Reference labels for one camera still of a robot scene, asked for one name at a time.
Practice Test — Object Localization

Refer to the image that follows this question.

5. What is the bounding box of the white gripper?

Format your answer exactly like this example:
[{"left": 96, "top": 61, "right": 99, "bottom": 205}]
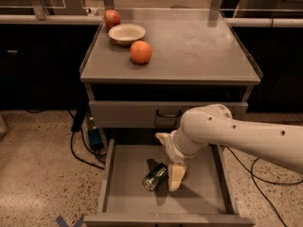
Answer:
[{"left": 155, "top": 129, "right": 203, "bottom": 191}]

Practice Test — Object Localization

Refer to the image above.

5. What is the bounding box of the green soda can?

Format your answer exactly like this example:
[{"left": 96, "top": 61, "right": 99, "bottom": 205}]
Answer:
[{"left": 142, "top": 164, "right": 168, "bottom": 191}]

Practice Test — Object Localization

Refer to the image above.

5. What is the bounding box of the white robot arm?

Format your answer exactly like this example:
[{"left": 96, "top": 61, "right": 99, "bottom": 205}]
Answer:
[{"left": 156, "top": 104, "right": 303, "bottom": 191}]

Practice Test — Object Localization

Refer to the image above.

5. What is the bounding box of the open grey middle drawer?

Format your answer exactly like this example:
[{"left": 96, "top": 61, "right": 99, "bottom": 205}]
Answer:
[{"left": 84, "top": 142, "right": 254, "bottom": 227}]

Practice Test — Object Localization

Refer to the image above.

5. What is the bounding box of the grey top drawer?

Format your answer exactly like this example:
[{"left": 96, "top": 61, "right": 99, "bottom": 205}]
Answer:
[{"left": 88, "top": 99, "right": 249, "bottom": 131}]

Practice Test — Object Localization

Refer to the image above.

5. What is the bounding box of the grey drawer cabinet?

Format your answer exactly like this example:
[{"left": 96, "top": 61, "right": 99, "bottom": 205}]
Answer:
[{"left": 79, "top": 8, "right": 263, "bottom": 227}]

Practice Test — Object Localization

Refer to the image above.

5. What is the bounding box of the dark background counter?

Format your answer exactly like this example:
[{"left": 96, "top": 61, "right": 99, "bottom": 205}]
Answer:
[{"left": 0, "top": 19, "right": 100, "bottom": 110}]

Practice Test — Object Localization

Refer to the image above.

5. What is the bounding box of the blue power box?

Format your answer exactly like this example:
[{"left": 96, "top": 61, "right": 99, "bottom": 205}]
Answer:
[{"left": 87, "top": 129, "right": 103, "bottom": 150}]

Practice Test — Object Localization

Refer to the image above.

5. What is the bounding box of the orange fruit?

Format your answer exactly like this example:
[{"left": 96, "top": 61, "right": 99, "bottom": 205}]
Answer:
[{"left": 130, "top": 41, "right": 152, "bottom": 64}]

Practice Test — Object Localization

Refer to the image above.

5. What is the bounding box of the blue tape cross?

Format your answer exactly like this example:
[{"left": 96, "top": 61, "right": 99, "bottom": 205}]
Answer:
[{"left": 55, "top": 216, "right": 85, "bottom": 227}]

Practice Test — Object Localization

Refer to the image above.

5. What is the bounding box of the white bowl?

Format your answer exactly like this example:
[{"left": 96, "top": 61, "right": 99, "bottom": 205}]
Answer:
[{"left": 108, "top": 24, "right": 146, "bottom": 46}]

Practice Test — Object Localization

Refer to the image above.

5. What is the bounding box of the red apple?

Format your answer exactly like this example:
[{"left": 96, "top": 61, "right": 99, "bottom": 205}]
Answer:
[{"left": 104, "top": 9, "right": 120, "bottom": 28}]

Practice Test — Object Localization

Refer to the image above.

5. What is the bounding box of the black drawer handle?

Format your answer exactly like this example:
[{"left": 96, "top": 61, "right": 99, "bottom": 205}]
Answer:
[{"left": 156, "top": 110, "right": 182, "bottom": 118}]

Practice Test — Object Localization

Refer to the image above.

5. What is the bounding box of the black cable right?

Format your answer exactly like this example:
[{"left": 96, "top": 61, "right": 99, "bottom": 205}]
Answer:
[{"left": 225, "top": 145, "right": 303, "bottom": 227}]

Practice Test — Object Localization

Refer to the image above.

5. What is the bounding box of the black cable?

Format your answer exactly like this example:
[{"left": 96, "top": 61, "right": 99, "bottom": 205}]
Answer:
[
  {"left": 24, "top": 109, "right": 108, "bottom": 171},
  {"left": 225, "top": 145, "right": 303, "bottom": 227}
]

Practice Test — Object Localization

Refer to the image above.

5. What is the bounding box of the black cable left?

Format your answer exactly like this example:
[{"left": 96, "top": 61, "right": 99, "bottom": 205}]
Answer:
[{"left": 24, "top": 109, "right": 108, "bottom": 171}]

